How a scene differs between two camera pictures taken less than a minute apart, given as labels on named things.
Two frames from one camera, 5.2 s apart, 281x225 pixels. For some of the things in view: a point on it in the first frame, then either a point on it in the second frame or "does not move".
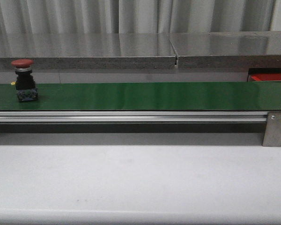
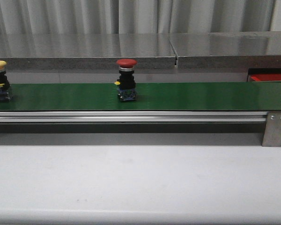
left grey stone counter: (84, 50) does not move
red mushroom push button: (25, 84) → (127, 91)
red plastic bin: (259, 77) does not move
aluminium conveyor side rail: (130, 116) does not move
